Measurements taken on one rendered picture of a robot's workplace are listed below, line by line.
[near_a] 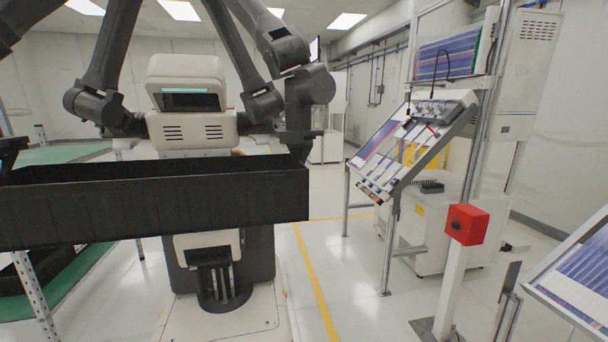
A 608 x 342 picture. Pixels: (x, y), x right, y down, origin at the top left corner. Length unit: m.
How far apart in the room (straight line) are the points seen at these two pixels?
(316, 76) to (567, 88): 2.93
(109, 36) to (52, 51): 9.32
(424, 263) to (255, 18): 1.78
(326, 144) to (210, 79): 4.08
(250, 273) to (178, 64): 1.03
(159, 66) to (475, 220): 1.31
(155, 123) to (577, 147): 3.13
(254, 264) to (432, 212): 1.15
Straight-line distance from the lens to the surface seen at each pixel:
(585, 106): 3.16
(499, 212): 2.18
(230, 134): 0.85
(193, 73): 0.81
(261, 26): 0.55
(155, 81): 0.81
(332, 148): 4.81
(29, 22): 0.71
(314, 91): 0.44
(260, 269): 1.40
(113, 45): 0.84
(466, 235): 1.32
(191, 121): 0.86
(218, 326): 1.34
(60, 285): 1.84
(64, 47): 10.02
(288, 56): 0.50
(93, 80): 0.84
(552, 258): 1.07
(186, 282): 1.46
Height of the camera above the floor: 1.26
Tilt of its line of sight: 17 degrees down
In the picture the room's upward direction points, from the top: straight up
